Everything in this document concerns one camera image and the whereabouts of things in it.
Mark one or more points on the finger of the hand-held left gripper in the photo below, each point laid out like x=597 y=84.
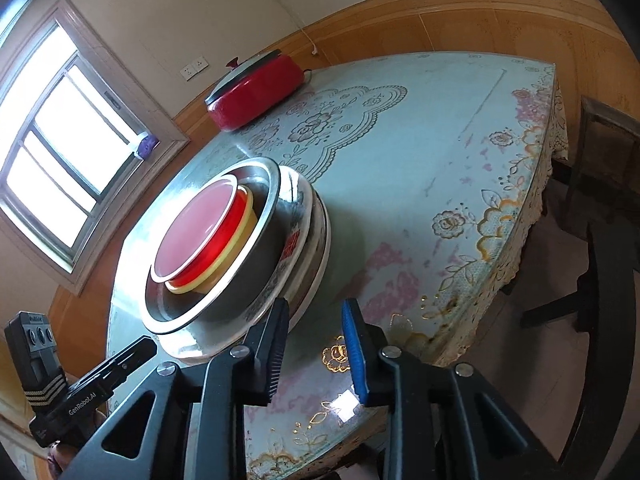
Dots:
x=120 y=362

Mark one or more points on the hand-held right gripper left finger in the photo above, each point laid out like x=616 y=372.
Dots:
x=272 y=355

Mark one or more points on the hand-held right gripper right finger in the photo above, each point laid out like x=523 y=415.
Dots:
x=355 y=355

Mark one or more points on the small white plate red characters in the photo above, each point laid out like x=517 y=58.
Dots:
x=291 y=250

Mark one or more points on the yellow plastic bowl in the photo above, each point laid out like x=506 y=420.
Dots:
x=248 y=220

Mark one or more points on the red plastic bowl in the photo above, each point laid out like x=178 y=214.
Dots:
x=195 y=230

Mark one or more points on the stainless steel bowl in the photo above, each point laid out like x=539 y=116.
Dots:
x=267 y=205

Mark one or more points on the purple tissue pack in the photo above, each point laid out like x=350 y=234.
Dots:
x=146 y=146

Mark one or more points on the window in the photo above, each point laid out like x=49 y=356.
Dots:
x=60 y=135

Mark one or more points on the dark wooden chair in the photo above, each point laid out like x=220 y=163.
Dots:
x=605 y=360
x=600 y=125

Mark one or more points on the red electric pot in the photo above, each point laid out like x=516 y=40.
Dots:
x=260 y=97

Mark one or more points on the grey pot lid red knob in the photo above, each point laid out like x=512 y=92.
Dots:
x=235 y=79

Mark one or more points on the white wall socket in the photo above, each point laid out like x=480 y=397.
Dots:
x=201 y=63
x=188 y=71

